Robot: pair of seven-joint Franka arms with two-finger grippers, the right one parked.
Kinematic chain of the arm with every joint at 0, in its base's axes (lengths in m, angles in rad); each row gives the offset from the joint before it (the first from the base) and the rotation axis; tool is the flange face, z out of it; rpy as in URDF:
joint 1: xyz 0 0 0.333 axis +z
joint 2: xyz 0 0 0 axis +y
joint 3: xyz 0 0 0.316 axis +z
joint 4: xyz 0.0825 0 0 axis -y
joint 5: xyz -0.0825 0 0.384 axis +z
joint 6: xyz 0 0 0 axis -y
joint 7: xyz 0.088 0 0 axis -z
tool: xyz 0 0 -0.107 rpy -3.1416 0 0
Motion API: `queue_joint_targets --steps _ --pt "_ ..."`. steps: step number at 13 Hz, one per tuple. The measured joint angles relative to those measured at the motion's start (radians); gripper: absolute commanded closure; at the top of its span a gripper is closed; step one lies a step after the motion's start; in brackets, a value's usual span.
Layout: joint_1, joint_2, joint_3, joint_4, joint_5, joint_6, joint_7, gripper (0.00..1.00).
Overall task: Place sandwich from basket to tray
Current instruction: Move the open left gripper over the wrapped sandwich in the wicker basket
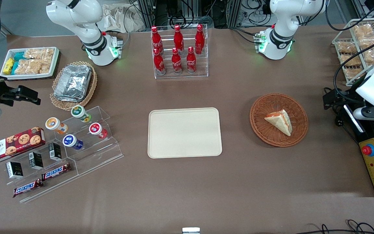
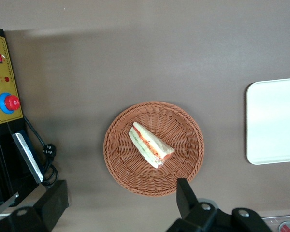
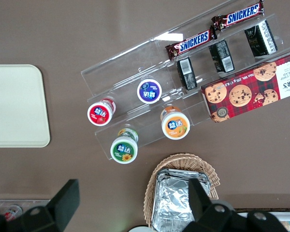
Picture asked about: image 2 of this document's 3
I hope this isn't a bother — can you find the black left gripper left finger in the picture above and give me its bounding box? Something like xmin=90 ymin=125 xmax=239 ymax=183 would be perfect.
xmin=0 ymin=180 xmax=70 ymax=232

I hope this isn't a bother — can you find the round brown wicker basket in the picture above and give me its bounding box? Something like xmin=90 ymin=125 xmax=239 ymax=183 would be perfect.
xmin=103 ymin=101 xmax=205 ymax=197

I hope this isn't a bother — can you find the red emergency stop button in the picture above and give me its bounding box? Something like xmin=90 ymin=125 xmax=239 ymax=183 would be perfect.
xmin=0 ymin=92 xmax=21 ymax=115

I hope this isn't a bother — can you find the triangle sandwich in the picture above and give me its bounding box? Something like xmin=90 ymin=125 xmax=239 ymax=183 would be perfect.
xmin=128 ymin=121 xmax=175 ymax=169

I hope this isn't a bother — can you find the black control box yellow panel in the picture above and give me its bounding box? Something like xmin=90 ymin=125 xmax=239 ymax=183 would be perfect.
xmin=0 ymin=24 xmax=45 ymax=209

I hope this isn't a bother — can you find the black power cable with plug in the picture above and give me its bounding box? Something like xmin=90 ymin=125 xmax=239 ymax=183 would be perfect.
xmin=23 ymin=116 xmax=60 ymax=187

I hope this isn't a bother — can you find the silver metal bar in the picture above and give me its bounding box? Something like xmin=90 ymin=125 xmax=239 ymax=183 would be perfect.
xmin=11 ymin=130 xmax=44 ymax=184

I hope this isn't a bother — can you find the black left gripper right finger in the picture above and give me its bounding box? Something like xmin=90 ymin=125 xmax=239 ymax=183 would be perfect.
xmin=166 ymin=178 xmax=229 ymax=232

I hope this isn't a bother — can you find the white rectangular plastic tray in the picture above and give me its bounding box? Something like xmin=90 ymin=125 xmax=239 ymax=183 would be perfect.
xmin=246 ymin=77 xmax=290 ymax=165

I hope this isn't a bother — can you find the grey marked board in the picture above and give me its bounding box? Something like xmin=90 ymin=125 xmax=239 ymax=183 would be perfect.
xmin=261 ymin=214 xmax=290 ymax=232

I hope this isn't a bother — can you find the thin silver metal strip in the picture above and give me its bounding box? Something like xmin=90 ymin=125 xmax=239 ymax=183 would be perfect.
xmin=0 ymin=192 xmax=20 ymax=219

